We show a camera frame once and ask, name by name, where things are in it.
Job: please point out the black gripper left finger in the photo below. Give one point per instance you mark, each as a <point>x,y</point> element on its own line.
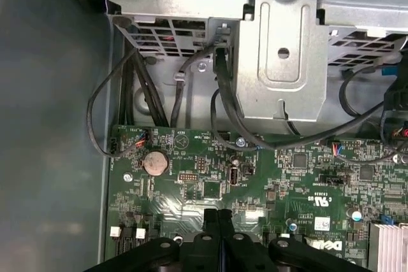
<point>212,246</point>

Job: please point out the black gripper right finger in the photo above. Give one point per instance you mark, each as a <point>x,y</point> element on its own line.
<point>231,253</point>

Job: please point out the green motherboard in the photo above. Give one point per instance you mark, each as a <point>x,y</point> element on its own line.
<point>255,189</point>

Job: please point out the silver internal USB port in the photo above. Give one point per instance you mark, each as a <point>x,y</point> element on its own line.
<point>233,176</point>

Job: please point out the round coin battery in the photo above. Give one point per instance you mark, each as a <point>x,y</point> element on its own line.
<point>155,163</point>

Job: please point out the silver finned heat sink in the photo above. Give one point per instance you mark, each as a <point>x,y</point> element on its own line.
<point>389,246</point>

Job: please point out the black open PC case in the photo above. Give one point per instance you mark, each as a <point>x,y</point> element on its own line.
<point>48,125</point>

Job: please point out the metal drive cage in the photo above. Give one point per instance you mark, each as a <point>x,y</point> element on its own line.
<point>280,30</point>

